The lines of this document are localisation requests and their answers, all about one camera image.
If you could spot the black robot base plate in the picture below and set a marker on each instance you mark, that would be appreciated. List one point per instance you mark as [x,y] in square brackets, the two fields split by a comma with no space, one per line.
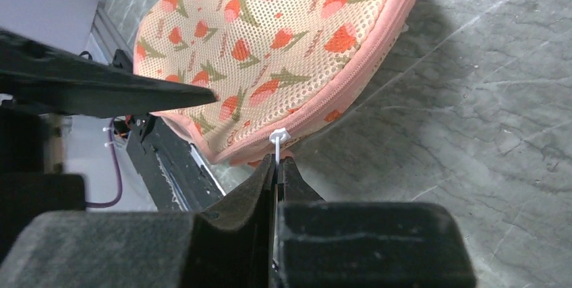
[172,169]

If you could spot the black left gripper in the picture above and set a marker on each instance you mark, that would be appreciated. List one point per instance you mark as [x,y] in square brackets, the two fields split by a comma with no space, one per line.
[61,82]

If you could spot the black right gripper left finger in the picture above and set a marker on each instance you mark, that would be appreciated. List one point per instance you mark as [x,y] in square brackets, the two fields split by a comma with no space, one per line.
[227,245]

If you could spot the aluminium frame rail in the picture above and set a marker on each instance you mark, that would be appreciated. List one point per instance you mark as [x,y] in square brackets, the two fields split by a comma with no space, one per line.
[115,50]

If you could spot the floral mesh laundry bag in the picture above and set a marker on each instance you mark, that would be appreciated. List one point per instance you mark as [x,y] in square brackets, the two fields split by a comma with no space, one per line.
[272,64]

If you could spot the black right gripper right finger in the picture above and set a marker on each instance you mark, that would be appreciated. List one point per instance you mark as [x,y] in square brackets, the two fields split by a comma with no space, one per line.
[365,244]

